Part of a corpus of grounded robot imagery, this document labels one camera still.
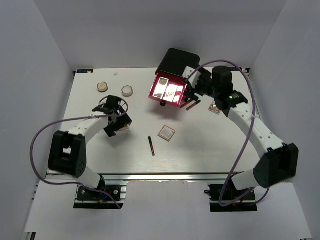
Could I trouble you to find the pink blush palette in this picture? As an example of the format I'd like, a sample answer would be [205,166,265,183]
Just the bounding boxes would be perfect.
[163,84,178,102]

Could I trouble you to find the square palette label side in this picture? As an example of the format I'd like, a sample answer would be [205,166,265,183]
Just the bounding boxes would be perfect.
[157,125,176,142]

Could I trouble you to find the multicolour small palette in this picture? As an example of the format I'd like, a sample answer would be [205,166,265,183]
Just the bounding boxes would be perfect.
[208,101,221,115]

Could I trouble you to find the left blue table sticker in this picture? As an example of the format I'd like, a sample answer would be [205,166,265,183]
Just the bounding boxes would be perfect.
[76,69,94,74]

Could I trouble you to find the black drawer cabinet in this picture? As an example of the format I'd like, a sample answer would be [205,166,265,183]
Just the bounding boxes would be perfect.
[155,48,201,77]

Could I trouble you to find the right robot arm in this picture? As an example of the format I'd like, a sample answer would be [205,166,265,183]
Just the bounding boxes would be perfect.
[182,66,299,200]

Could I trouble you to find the pink drawer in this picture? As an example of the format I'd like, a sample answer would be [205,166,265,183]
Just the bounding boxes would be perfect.
[148,71,187,107]

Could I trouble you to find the round gold powder compact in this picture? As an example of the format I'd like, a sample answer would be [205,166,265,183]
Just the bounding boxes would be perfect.
[96,81,109,93]

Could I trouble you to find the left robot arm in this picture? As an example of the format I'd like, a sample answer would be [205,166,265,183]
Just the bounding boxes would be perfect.
[48,95,132,200]

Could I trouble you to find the dark red lip gloss tube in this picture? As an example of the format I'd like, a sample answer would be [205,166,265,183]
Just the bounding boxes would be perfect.
[148,136,155,156]

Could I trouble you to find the right blue table sticker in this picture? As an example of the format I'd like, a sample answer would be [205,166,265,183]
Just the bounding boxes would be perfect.
[230,67,243,72]

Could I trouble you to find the blue table sticker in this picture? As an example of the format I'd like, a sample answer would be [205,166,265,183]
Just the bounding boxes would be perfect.
[76,69,94,74]
[230,67,243,72]

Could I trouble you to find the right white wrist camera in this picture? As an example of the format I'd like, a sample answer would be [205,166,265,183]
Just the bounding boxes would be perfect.
[182,66,201,87]

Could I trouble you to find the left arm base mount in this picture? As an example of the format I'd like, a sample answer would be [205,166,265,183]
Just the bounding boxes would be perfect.
[73,180,128,210]

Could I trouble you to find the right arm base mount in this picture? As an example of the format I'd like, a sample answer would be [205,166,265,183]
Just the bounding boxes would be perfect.
[203,184,258,213]

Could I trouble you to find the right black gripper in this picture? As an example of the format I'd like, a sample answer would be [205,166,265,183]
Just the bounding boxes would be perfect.
[182,65,219,103]

